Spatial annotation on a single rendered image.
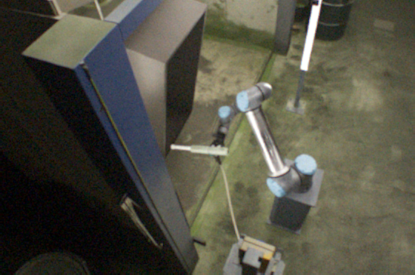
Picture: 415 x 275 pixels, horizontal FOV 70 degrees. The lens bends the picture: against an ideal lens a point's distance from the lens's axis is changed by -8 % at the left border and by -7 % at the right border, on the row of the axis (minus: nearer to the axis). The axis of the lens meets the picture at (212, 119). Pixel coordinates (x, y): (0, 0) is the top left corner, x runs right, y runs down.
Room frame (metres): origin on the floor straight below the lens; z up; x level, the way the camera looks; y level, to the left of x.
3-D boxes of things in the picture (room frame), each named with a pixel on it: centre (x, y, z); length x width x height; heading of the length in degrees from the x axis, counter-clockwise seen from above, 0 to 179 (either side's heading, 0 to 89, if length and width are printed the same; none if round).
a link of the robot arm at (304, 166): (0.99, -0.59, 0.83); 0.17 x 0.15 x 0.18; 117
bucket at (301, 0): (3.93, -1.40, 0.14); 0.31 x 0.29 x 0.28; 152
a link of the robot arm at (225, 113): (1.59, -0.11, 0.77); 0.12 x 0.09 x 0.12; 117
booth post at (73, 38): (0.65, 0.33, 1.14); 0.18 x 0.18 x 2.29; 62
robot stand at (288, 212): (1.00, -0.59, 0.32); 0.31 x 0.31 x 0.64; 62
